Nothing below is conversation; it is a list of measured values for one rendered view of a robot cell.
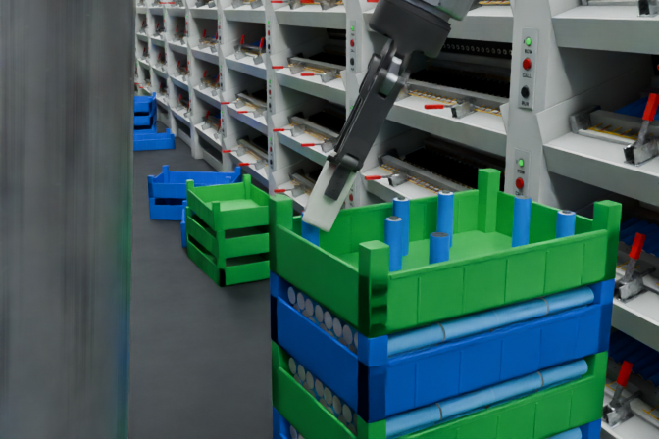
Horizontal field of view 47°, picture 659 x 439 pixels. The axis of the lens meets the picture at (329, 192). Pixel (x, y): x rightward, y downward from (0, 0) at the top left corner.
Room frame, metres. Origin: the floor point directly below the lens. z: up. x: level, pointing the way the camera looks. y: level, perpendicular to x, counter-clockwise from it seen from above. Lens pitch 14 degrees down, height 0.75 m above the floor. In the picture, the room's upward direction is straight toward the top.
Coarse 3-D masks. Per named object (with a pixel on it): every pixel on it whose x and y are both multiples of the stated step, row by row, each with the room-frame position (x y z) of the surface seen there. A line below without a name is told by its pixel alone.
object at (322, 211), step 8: (328, 168) 0.73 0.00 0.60; (328, 176) 0.73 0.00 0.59; (352, 176) 0.73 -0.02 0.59; (320, 184) 0.73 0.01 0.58; (320, 192) 0.73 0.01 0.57; (344, 192) 0.73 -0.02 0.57; (312, 200) 0.73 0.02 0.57; (320, 200) 0.73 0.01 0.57; (328, 200) 0.73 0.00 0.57; (312, 208) 0.73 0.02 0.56; (320, 208) 0.73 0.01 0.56; (328, 208) 0.73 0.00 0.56; (336, 208) 0.73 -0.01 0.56; (304, 216) 0.73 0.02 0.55; (312, 216) 0.73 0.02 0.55; (320, 216) 0.73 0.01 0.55; (328, 216) 0.73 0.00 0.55; (312, 224) 0.73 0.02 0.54; (320, 224) 0.73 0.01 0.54; (328, 224) 0.73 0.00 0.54
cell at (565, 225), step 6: (564, 210) 0.76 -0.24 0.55; (558, 216) 0.75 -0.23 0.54; (564, 216) 0.75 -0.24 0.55; (570, 216) 0.75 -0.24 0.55; (558, 222) 0.75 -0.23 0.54; (564, 222) 0.75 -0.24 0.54; (570, 222) 0.75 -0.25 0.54; (558, 228) 0.75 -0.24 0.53; (564, 228) 0.75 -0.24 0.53; (570, 228) 0.75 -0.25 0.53; (558, 234) 0.75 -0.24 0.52; (564, 234) 0.75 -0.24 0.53; (570, 234) 0.75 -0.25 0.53
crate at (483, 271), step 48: (480, 192) 0.90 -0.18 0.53; (288, 240) 0.73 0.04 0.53; (336, 240) 0.81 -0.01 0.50; (480, 240) 0.86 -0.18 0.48; (576, 240) 0.71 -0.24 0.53; (336, 288) 0.64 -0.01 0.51; (384, 288) 0.60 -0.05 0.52; (432, 288) 0.63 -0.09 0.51; (480, 288) 0.65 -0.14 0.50; (528, 288) 0.68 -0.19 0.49
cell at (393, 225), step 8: (392, 216) 0.73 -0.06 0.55; (384, 224) 0.73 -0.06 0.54; (392, 224) 0.72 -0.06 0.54; (400, 224) 0.72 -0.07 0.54; (384, 232) 0.73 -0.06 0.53; (392, 232) 0.72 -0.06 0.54; (400, 232) 0.72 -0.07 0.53; (384, 240) 0.73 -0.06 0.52; (392, 240) 0.72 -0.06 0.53; (400, 240) 0.73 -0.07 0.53; (392, 248) 0.72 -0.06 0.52; (400, 248) 0.73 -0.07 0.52; (392, 256) 0.72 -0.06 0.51; (400, 256) 0.73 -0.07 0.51; (392, 264) 0.72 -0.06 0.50; (400, 264) 0.73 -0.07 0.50
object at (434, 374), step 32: (608, 288) 0.74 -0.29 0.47; (288, 320) 0.73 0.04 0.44; (544, 320) 0.69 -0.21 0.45; (576, 320) 0.72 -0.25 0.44; (608, 320) 0.74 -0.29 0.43; (288, 352) 0.73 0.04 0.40; (320, 352) 0.67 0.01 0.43; (352, 352) 0.62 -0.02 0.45; (384, 352) 0.60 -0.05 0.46; (416, 352) 0.62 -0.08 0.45; (448, 352) 0.64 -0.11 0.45; (480, 352) 0.65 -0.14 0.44; (512, 352) 0.67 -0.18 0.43; (544, 352) 0.70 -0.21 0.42; (576, 352) 0.72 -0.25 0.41; (352, 384) 0.62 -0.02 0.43; (384, 384) 0.60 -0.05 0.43; (416, 384) 0.62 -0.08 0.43; (448, 384) 0.64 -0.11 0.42; (480, 384) 0.66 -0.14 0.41; (384, 416) 0.60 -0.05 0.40
